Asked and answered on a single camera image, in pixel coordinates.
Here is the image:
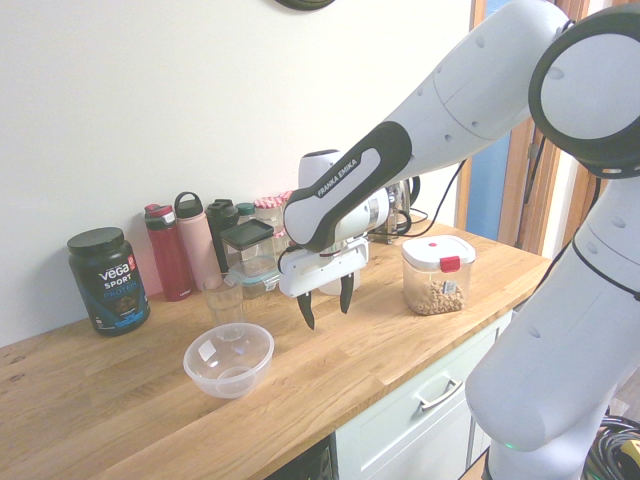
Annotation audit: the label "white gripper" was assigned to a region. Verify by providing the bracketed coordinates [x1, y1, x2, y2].
[278, 237, 372, 332]

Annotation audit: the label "pink water bottle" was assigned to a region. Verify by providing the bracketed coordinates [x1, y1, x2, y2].
[173, 191, 223, 292]

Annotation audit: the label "red water bottle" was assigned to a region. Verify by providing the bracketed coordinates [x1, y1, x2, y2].
[143, 203, 194, 303]

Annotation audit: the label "glass food container teal lid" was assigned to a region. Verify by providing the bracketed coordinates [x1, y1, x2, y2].
[227, 254, 281, 300]

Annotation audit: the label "clear drinking glass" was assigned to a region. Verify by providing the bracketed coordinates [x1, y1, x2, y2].
[201, 273, 245, 342]

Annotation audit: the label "clear canister black lid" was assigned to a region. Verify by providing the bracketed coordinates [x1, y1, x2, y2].
[220, 219, 277, 274]

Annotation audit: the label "glass French press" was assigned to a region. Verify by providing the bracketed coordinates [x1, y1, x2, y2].
[372, 187, 413, 245]

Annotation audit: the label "cereal container white lid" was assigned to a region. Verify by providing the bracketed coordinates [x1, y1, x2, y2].
[401, 234, 477, 317]

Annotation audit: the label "clear plastic bowl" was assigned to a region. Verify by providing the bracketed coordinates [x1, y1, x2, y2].
[182, 322, 275, 399]

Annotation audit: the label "black shaker bottle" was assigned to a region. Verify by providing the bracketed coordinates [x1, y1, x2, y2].
[205, 198, 241, 274]

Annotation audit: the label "stainless steel kettle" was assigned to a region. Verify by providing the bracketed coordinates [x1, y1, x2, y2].
[394, 175, 423, 214]

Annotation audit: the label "pale green cabinet drawer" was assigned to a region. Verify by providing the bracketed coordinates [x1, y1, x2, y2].
[334, 309, 516, 480]

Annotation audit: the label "black dishwasher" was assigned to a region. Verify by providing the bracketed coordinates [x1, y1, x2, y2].
[264, 433, 339, 480]

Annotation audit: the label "black Vega protein tub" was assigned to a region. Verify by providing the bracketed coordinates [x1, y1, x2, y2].
[67, 227, 152, 338]

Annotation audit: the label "yellow plug box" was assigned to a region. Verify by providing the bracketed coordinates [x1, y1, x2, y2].
[618, 438, 640, 469]

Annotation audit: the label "black kettle cord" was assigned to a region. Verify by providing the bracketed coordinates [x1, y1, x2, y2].
[408, 208, 431, 237]

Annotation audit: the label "metal drawer handle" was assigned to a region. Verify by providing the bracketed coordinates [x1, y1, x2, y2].
[414, 377, 464, 412]

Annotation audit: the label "wooden door frame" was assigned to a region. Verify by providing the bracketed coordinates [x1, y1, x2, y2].
[469, 0, 601, 261]

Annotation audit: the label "black round wall clock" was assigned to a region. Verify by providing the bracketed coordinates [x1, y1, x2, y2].
[273, 0, 337, 10]

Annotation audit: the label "coiled black cables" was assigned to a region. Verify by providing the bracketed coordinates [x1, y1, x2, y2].
[584, 409, 640, 480]

